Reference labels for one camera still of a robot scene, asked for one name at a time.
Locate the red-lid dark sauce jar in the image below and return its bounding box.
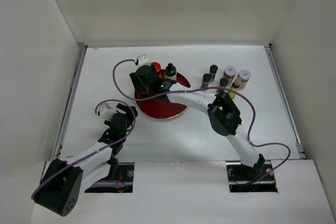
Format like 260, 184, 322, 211
151, 62, 162, 72

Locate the clear salt grinder black top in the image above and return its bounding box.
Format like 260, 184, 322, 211
164, 63, 177, 81

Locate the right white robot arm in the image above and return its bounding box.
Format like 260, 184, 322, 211
130, 65, 265, 180

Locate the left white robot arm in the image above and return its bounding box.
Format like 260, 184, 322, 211
31, 101, 138, 217

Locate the round red lacquer tray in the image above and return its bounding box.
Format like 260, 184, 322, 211
134, 72, 191, 119

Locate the black-cap spice bottle front-left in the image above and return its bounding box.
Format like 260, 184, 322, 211
201, 73, 211, 88

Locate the black-cap spice bottle rear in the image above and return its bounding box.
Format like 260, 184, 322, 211
209, 65, 218, 82

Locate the black-cap spice bottle front-right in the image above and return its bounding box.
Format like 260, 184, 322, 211
218, 78, 229, 88

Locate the white-lid spice jar left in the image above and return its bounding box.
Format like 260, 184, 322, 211
223, 66, 236, 83

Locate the white-lid spice jar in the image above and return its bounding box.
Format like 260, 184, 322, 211
223, 66, 236, 83
238, 69, 251, 89

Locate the yellow-label beige-cap spice bottle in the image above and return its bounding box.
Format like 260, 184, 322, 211
228, 77, 241, 99

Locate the white-lid spice jar right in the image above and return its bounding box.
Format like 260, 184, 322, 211
238, 69, 251, 89

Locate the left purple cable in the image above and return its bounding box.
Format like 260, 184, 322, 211
31, 99, 137, 201

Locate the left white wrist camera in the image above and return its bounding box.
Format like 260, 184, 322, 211
96, 103, 115, 120

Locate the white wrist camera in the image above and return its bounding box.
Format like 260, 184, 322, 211
96, 103, 115, 120
135, 54, 150, 67

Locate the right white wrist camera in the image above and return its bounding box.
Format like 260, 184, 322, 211
135, 54, 150, 67

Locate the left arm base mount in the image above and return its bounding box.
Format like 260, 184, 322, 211
85, 157, 135, 194

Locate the left aluminium table rail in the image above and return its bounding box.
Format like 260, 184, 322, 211
50, 42, 88, 160

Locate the aluminium table rail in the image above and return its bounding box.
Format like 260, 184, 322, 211
264, 44, 307, 159
50, 42, 88, 160

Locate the right aluminium table rail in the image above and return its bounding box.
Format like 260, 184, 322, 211
264, 44, 307, 159

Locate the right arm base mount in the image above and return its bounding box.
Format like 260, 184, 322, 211
226, 162, 278, 193

